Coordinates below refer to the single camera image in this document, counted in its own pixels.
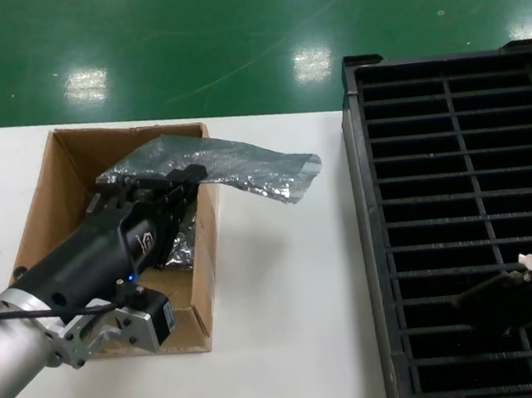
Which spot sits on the black slotted plastic container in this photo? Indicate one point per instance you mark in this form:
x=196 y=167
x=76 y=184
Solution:
x=359 y=150

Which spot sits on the silver anti-static bag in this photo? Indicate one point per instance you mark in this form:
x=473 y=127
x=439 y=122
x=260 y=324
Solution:
x=253 y=167

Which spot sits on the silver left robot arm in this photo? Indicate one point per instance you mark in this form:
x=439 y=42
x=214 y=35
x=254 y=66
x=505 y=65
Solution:
x=6 y=368

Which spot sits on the brown cardboard box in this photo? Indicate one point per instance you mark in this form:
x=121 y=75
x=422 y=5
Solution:
x=92 y=151

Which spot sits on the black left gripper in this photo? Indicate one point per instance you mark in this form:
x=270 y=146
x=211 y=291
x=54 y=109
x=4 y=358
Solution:
x=86 y=262

